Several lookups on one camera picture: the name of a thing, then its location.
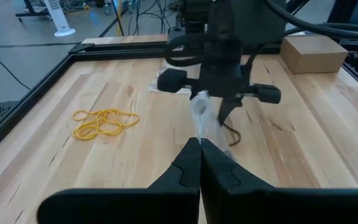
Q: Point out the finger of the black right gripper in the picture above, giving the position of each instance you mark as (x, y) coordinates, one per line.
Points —
(227, 107)

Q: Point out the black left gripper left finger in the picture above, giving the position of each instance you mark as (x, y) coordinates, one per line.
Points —
(154, 205)

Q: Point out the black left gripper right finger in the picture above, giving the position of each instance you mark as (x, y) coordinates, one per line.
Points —
(259, 205)

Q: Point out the clear plastic zip bag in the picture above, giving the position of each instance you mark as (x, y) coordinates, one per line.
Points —
(166, 64)
(207, 124)

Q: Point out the black rubber band bunch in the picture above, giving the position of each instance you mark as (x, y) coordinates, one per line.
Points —
(238, 137)

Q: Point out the yellow rubber band bunch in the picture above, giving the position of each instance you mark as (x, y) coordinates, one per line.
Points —
(85, 135)

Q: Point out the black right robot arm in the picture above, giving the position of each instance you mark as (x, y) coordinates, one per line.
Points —
(253, 18)

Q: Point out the brown cardboard box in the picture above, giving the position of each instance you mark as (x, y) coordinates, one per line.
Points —
(312, 54)

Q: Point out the white tower fan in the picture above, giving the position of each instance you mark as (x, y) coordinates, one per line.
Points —
(57, 18)

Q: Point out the black stand base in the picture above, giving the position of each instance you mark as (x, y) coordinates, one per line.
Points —
(31, 13)

